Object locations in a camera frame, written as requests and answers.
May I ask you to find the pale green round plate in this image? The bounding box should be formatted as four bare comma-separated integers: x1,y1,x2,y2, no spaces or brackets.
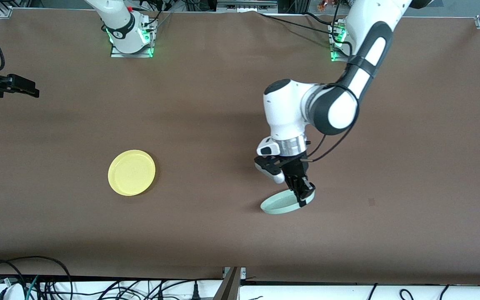
260,188,315,215

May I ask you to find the yellow round plate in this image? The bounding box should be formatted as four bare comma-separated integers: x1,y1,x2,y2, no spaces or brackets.
108,150,156,196

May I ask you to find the brown table cover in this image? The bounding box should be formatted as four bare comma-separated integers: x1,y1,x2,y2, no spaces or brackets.
0,8,480,286

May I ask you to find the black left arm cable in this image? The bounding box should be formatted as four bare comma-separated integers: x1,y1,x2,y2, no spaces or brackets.
305,50,361,164

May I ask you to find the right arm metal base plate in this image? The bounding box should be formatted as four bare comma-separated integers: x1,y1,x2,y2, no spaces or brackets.
110,17,156,58

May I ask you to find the aluminium frame post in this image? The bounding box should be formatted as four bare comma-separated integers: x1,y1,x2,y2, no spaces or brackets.
219,267,247,300

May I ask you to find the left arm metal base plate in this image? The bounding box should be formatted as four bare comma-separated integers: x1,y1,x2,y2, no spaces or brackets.
330,23,352,63

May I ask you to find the long black table cable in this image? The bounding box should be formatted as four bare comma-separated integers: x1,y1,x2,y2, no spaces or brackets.
258,12,343,39

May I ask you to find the short black table cable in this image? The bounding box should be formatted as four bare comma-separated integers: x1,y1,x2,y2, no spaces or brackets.
305,12,340,28

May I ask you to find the grey base cable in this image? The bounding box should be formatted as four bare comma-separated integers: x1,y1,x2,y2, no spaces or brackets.
154,12,173,33

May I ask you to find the aluminium frame beam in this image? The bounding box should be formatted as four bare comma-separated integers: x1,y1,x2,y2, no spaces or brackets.
216,0,279,12

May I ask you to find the large black cable loop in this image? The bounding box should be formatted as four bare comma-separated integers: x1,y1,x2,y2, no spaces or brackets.
0,256,73,300

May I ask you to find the green cable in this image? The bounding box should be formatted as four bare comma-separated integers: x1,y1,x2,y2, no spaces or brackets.
25,275,40,300

